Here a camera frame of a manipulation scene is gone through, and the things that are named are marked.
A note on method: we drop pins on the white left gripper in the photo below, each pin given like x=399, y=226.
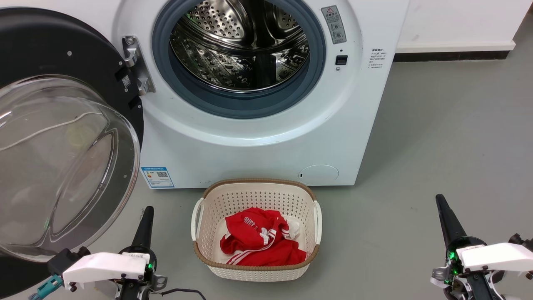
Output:
x=104, y=266

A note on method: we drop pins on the grey warning sticker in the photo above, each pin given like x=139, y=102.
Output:
x=334, y=24

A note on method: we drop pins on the stainless steel washer drum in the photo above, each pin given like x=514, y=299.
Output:
x=233, y=54

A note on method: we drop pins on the red garment with white stripes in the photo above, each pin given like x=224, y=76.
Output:
x=250, y=231

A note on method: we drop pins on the round white filter cover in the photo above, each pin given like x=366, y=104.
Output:
x=319, y=174

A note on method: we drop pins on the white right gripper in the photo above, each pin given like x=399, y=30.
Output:
x=495, y=258

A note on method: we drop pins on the black right wrist block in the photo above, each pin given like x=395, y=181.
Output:
x=520, y=239

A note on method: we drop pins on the metal washer door hinge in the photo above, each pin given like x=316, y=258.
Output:
x=137, y=66

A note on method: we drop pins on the round black glass washer door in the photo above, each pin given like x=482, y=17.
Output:
x=62, y=166

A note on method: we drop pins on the black left wrist block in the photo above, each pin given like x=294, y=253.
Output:
x=62, y=260

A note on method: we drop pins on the black wrist block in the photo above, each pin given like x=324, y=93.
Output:
x=62, y=260
x=520, y=239

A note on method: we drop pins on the black door latch socket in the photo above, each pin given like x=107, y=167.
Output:
x=341, y=60

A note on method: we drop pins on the small printed text sticker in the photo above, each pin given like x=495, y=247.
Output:
x=378, y=58

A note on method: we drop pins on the blue energy label sticker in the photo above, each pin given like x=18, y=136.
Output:
x=157, y=177

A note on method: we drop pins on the cream perforated laundry basket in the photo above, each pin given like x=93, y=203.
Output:
x=254, y=198

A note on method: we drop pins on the white front-load washing machine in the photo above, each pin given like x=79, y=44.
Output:
x=258, y=154

